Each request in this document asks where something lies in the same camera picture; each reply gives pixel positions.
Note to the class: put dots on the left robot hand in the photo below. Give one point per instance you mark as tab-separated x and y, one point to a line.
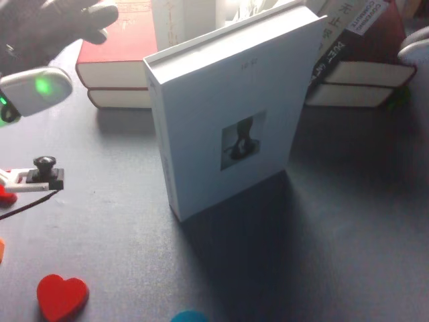
37	30

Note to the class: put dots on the grey table cloth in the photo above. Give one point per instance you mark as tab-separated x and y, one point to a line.
117	234

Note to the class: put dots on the green toy piece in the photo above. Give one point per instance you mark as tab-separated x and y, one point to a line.
399	99

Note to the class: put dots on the orange toy piece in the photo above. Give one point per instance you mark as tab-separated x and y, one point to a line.
1	251

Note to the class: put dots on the plain white book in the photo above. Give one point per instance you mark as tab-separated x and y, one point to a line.
171	23

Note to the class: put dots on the book with white spine label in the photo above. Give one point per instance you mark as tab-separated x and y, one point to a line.
335	53

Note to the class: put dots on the dark red hardcover book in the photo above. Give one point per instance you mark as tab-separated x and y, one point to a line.
378	43
348	95
117	43

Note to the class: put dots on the pale book with large characters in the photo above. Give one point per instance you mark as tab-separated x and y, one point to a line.
333	20

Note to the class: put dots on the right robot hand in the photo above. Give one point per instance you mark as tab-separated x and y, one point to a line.
415	50

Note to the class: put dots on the white book with small photo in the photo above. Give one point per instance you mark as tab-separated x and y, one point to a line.
228	100

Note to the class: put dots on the wrist camera on white bracket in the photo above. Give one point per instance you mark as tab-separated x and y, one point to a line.
40	176

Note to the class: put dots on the red toy piece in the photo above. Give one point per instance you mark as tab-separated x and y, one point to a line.
6	199

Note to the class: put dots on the red toy heart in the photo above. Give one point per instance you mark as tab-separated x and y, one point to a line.
60	296

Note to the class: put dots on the white book with building logo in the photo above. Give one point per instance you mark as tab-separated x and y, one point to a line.
248	8

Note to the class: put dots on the blue toy disc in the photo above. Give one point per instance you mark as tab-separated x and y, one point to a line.
189	317

